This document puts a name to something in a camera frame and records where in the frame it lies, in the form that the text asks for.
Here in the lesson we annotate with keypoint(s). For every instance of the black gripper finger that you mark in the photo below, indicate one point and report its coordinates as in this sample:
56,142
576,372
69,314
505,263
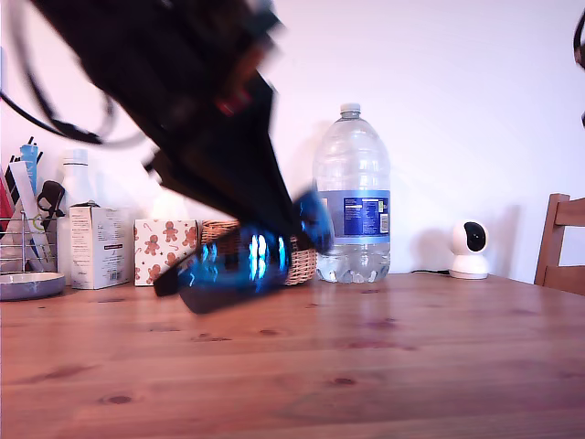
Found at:
237,174

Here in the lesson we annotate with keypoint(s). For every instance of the black sunglasses with blue lenses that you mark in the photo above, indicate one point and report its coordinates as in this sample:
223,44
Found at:
219,270

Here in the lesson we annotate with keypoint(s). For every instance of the white paper tissue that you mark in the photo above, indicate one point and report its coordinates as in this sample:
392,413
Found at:
171,208

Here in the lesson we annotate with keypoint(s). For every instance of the gingerbread print tissue box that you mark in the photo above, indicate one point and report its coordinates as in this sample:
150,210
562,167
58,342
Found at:
151,247

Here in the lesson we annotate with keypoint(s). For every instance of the large clear plastic water bottle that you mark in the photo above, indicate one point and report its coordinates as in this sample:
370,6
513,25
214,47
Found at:
352,151

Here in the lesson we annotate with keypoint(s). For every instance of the white printed carton box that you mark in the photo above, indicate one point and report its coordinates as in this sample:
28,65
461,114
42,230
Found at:
96,247

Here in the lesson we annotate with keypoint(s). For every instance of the white flask bottle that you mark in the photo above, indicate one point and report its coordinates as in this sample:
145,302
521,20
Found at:
75,183

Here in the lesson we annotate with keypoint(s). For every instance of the black plastic clip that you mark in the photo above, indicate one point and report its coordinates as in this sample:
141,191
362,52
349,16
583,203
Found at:
50,189

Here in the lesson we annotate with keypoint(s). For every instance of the blue paper packet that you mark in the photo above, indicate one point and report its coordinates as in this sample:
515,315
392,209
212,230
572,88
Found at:
28,157

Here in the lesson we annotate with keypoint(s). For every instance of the red packet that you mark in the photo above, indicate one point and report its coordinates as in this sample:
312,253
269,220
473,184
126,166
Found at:
3,196

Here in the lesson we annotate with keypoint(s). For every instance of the grey ceramic plate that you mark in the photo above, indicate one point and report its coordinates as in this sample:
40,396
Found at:
27,287

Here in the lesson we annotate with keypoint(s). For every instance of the wooden chair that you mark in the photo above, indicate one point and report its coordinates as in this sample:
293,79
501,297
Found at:
555,212

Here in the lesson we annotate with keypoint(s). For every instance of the small white round camera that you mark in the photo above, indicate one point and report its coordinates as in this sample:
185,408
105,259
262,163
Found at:
468,264

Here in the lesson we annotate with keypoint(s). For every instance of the pale wall switch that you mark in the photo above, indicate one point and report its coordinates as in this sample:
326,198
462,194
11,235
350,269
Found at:
2,68

